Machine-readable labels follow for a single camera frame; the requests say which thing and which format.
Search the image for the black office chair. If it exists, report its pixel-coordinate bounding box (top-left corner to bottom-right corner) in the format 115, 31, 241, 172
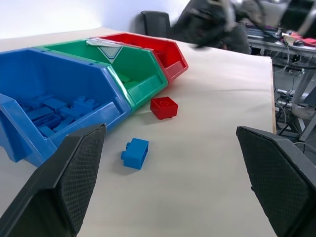
140, 10, 171, 38

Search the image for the blue toy building block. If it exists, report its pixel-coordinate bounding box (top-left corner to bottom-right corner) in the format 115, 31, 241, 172
52, 117, 75, 133
43, 97, 68, 112
120, 138, 150, 171
25, 106, 54, 121
33, 115, 62, 129

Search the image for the white label sticker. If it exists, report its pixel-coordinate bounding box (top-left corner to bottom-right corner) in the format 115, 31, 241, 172
86, 38, 124, 61

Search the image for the green plastic storage bin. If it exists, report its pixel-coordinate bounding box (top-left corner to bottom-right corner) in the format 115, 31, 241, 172
33, 39, 169, 110

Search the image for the red plastic storage bin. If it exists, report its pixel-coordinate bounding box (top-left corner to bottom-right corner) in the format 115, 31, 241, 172
92, 32, 190, 85

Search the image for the blue two-stud building block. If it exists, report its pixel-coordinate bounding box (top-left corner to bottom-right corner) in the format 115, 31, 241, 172
72, 97, 96, 114

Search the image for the blue plastic storage bin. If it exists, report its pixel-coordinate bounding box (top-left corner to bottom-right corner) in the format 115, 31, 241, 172
0, 48, 133, 170

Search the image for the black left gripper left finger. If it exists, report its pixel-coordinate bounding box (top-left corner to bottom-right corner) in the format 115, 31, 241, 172
0, 123, 108, 237

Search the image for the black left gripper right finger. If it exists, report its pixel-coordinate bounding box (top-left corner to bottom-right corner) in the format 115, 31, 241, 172
236, 126, 316, 237

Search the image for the grey background workbench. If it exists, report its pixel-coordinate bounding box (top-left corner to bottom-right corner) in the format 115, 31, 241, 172
245, 21, 316, 144

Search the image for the green toy building block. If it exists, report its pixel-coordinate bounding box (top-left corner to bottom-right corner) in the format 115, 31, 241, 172
115, 72, 132, 84

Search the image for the red toy building block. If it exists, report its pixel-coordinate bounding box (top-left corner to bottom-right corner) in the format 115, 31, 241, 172
150, 96, 179, 120

